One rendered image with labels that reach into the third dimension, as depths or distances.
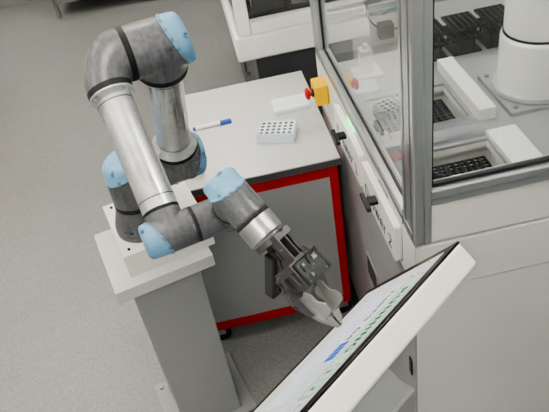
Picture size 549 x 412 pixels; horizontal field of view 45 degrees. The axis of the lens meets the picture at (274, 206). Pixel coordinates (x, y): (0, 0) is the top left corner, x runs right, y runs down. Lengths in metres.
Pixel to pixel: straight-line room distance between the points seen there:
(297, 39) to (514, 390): 1.48
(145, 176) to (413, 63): 0.55
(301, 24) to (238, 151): 0.66
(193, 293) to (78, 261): 1.32
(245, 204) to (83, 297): 1.87
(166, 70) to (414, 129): 0.53
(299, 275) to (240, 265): 1.13
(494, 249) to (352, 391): 0.73
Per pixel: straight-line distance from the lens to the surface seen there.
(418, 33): 1.22
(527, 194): 1.53
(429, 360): 1.82
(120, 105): 1.38
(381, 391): 1.14
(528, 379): 2.05
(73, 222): 3.45
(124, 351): 2.73
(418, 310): 1.06
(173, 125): 1.62
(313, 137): 2.22
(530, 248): 1.65
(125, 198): 1.75
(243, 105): 2.46
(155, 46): 1.42
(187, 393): 2.25
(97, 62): 1.41
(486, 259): 1.62
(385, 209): 1.63
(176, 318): 2.00
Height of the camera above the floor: 1.97
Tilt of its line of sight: 39 degrees down
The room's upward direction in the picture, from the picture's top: 10 degrees counter-clockwise
